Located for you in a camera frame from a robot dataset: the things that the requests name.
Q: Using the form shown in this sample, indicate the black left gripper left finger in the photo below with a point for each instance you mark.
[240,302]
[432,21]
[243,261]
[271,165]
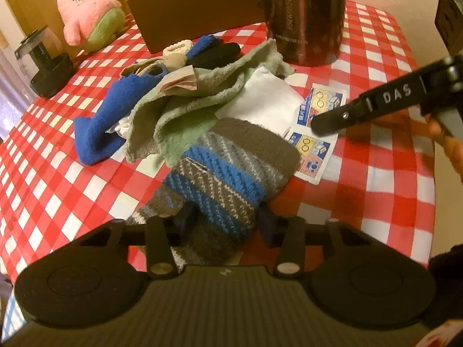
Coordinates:
[163,233]

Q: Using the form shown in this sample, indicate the pink starfish plush toy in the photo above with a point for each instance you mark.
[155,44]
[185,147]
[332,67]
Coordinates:
[91,24]

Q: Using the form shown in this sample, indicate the black base glass jar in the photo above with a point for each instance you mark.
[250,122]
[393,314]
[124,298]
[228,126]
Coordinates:
[44,62]

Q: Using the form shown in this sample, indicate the black fuzzy pompom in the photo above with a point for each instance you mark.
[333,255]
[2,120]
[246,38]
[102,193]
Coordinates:
[218,56]

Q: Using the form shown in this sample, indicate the person's right hand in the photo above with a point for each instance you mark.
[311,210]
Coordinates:
[441,137]

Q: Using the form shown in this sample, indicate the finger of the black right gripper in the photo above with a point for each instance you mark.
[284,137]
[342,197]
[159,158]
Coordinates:
[405,91]

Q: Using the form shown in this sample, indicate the beige cloth piece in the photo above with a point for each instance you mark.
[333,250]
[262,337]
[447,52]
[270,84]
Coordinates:
[172,70]

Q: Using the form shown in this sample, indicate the brown cardboard box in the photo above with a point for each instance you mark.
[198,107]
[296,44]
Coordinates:
[165,22]

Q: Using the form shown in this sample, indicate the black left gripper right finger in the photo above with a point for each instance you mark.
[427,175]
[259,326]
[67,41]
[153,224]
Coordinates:
[287,232]

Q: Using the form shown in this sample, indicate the blue fleece glove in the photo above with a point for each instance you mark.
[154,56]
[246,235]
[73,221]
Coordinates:
[99,137]

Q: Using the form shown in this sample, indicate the dark brown thermos bottle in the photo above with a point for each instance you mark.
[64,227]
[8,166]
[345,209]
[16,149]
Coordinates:
[307,32]

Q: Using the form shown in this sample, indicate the striped knitted sock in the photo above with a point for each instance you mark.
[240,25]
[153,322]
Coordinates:
[227,173]

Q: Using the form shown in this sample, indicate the white paper sheet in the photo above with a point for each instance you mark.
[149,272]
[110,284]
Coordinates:
[265,100]

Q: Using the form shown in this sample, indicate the green towel cloth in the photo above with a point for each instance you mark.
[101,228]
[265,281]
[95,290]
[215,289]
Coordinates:
[168,122]

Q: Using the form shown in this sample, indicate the red white checkered tablecloth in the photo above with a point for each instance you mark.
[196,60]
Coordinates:
[380,177]

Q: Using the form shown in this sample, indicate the cream scrunchie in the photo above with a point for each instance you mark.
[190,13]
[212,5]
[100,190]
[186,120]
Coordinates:
[182,47]

